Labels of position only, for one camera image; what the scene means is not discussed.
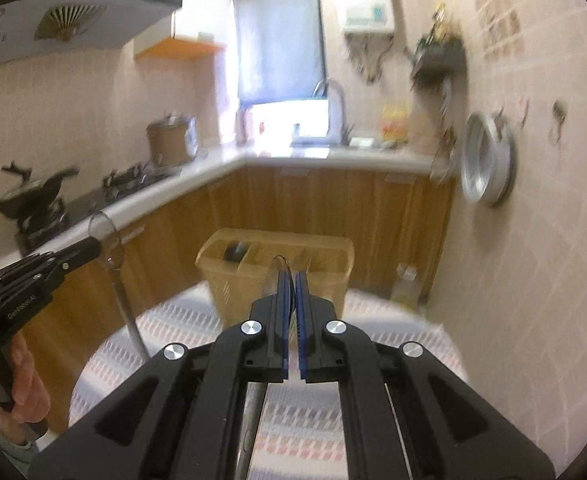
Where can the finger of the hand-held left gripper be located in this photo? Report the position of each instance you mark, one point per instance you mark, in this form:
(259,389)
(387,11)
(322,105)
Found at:
(48,267)

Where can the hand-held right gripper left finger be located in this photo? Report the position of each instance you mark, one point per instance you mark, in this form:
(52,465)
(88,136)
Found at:
(283,320)

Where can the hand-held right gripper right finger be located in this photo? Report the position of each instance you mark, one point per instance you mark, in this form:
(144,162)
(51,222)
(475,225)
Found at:
(302,320)

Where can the metal spoon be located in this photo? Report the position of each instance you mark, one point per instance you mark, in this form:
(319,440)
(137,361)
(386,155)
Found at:
(253,420)
(128,310)

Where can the person's left forearm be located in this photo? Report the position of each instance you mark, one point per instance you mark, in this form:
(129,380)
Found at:
(3,440)

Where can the person's left hand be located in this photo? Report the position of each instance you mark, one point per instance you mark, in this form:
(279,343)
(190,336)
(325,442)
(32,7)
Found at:
(28,390)

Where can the black gas stove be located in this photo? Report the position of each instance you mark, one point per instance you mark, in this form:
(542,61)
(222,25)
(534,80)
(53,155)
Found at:
(83,205)

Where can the black pan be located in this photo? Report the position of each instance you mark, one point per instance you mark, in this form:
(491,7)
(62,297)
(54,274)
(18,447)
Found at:
(28,195)

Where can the striped tablecloth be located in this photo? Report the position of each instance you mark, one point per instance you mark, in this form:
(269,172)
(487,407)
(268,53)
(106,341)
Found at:
(183,315)

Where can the clear plastic bottle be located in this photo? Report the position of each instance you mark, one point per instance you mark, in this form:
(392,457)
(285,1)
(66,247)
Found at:
(404,285)

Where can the wooden base cabinets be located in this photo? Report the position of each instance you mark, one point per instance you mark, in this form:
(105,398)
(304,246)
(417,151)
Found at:
(323,205)

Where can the white kitchen countertop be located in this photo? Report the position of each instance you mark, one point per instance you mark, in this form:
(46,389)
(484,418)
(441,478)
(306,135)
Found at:
(223,160)

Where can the window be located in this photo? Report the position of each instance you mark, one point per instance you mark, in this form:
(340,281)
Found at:
(283,120)

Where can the yellow oil bottle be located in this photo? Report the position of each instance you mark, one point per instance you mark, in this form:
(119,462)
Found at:
(394,125)

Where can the metal faucet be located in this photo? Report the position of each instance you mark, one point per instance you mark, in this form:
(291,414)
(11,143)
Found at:
(342,105)

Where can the round metal pan lid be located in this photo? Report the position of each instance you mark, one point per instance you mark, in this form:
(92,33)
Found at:
(483,160)

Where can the hanging kitchen tools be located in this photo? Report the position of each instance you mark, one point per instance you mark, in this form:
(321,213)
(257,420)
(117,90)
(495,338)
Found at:
(446,125)

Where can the range hood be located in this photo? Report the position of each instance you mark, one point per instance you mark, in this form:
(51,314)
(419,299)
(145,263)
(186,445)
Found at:
(98,30)

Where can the blue window blind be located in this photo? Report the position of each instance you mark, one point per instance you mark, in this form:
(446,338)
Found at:
(278,50)

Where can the water heater pipes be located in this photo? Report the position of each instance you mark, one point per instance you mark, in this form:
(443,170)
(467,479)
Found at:
(371,57)

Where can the white water heater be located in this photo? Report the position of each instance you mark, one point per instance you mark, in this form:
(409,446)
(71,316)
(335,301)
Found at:
(363,0)

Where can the orange wall cabinet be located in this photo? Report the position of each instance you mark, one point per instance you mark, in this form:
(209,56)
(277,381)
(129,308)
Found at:
(183,49)

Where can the black wall shelf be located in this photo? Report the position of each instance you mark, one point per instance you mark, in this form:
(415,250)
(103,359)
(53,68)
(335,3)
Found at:
(441,60)

